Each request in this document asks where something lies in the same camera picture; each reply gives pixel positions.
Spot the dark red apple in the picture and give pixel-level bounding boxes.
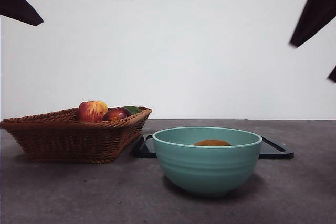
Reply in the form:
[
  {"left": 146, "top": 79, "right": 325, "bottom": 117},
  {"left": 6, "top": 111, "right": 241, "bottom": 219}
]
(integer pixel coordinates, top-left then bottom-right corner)
[{"left": 102, "top": 107, "right": 132, "bottom": 122}]

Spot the black rectangular tray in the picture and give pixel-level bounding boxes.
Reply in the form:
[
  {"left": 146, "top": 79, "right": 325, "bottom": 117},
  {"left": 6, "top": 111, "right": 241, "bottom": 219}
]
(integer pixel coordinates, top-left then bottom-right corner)
[{"left": 130, "top": 134, "right": 295, "bottom": 160}]

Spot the brown wicker basket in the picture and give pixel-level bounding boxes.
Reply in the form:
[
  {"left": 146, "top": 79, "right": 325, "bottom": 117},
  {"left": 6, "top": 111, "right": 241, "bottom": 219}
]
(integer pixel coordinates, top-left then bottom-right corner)
[{"left": 0, "top": 106, "right": 153, "bottom": 164}]

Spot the green fruit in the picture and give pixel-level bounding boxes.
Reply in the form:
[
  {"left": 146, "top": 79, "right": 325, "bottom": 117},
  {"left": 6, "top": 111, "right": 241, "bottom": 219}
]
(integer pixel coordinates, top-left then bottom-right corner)
[{"left": 123, "top": 106, "right": 142, "bottom": 116}]

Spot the yellow-brown kiwifruit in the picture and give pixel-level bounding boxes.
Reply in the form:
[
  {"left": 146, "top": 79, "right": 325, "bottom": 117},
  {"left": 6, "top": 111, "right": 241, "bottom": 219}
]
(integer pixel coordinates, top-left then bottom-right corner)
[{"left": 193, "top": 139, "right": 232, "bottom": 147}]

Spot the red and yellow apple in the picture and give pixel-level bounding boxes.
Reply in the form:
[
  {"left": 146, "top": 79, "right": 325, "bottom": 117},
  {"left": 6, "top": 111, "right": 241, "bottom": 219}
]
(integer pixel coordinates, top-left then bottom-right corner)
[{"left": 77, "top": 100, "right": 109, "bottom": 122}]

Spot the teal ribbed bowl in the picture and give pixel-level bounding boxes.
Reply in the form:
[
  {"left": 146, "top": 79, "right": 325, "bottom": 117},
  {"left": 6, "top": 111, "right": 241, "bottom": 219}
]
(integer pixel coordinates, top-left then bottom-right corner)
[{"left": 152, "top": 126, "right": 263, "bottom": 197}]

